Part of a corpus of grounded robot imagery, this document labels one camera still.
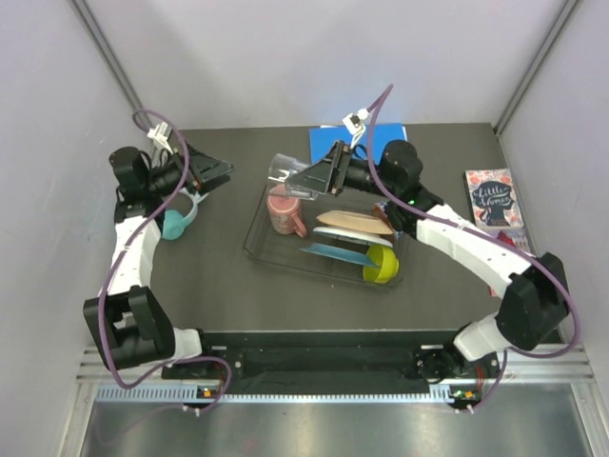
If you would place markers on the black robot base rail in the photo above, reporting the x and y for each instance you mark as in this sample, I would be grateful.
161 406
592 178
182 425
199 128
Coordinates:
343 362

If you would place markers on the teal scalloped plate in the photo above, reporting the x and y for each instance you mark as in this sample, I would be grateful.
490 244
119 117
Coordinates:
341 254

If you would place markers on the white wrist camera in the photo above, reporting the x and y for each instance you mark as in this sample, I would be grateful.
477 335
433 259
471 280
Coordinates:
354 122
159 136

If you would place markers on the lime green bowl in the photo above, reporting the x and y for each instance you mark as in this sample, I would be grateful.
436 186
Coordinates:
386 265

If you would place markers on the red patterned small bowl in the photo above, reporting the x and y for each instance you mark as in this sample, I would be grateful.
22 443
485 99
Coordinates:
379 211

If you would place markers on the pink ghost mug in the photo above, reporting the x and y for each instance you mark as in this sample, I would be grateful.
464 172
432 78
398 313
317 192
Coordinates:
285 212

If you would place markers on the Little Women book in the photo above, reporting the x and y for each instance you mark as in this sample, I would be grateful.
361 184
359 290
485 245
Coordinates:
493 200

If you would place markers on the red illustrated book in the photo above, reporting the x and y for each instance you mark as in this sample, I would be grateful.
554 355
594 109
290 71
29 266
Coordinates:
516 238

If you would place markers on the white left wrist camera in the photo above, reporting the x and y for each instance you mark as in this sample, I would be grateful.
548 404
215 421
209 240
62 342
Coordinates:
159 136

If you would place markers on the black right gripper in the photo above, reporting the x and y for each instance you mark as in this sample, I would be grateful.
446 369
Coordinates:
319 176

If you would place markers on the peach bird plate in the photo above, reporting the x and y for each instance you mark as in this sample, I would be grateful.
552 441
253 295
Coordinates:
356 221

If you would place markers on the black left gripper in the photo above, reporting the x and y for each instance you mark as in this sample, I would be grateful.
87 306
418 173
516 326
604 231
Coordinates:
203 167

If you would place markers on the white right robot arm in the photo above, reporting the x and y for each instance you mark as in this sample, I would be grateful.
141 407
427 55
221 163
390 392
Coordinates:
533 290

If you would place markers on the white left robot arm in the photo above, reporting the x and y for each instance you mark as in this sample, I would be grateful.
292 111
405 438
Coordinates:
126 321

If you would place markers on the clear plastic cup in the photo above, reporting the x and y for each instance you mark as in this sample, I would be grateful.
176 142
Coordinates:
281 168

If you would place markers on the white watermelon plate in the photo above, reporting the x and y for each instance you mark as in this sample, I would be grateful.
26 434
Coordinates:
352 236

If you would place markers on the black wire dish rack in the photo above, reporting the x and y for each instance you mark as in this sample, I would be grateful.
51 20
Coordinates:
264 245

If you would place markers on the teal cat ear headphones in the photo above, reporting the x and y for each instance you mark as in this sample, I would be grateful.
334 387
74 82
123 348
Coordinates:
176 223

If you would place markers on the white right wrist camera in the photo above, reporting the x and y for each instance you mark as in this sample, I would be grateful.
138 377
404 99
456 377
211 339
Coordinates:
354 122

